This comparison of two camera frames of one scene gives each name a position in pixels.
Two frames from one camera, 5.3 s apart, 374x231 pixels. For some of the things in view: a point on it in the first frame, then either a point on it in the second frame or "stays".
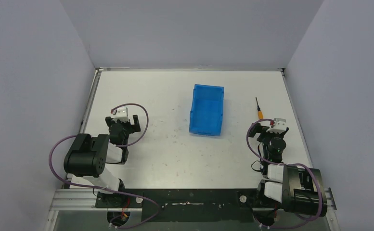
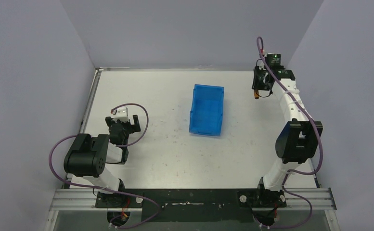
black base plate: (184, 205) stays
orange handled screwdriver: (260, 112) → (256, 94)
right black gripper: (263, 132) → (256, 84)
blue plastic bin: (206, 115) stays
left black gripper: (134, 121) stays
